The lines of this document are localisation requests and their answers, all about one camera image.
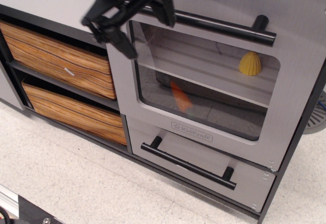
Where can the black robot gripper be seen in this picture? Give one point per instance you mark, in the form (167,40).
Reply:
(113,13)

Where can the grey toy oven door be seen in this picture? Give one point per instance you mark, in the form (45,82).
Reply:
(221,122)

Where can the black oven door handle bar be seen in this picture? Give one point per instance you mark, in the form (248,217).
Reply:
(256,33)

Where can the white oven shelf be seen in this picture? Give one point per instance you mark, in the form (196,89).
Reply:
(254,89)

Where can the grey lower oven drawer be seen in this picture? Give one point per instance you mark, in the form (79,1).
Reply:
(252,184)

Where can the upper wood-pattern storage bin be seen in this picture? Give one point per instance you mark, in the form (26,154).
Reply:
(77,67)

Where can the wood-pattern storage bin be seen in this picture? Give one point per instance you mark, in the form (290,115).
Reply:
(74,110)
(77,67)

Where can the orange toy carrot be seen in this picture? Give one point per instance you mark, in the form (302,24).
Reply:
(181,98)

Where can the lower wood-pattern storage bin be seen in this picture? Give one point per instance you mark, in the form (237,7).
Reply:
(74,110)

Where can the yellow toy corn piece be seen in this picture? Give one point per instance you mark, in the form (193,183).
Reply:
(250,64)

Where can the grey round slotted base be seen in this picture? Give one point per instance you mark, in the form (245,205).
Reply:
(316,122)

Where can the black drawer handle bar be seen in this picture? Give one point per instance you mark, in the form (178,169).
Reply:
(224,180)

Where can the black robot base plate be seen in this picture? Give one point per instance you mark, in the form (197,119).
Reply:
(20,210)

